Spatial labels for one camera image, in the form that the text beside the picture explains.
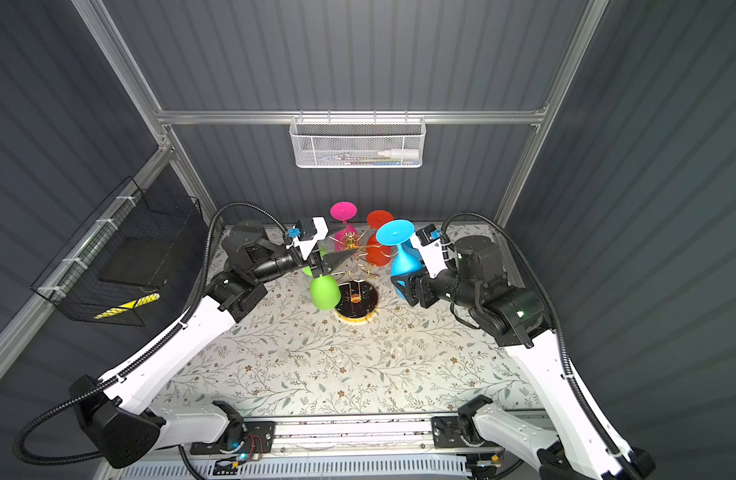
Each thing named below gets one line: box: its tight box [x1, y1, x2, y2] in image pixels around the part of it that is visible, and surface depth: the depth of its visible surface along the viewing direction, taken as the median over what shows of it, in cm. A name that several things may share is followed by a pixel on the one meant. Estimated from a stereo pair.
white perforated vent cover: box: [119, 456, 471, 480], surface depth 72 cm
